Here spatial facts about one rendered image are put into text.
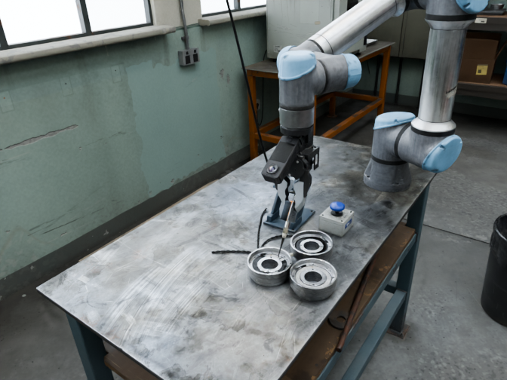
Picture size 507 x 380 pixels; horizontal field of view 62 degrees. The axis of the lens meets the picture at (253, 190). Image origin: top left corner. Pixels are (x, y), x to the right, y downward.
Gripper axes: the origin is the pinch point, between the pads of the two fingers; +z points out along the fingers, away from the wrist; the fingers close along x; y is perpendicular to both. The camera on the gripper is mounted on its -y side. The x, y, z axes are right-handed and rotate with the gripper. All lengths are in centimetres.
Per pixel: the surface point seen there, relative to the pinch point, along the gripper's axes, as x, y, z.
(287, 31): 116, 206, -8
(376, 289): -16, 28, 40
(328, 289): -15.3, -11.3, 10.0
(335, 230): -6.6, 12.6, 11.7
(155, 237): 35.1, -12.8, 13.2
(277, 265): -1.0, -8.4, 11.2
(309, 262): -7.7, -5.0, 9.9
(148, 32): 143, 97, -21
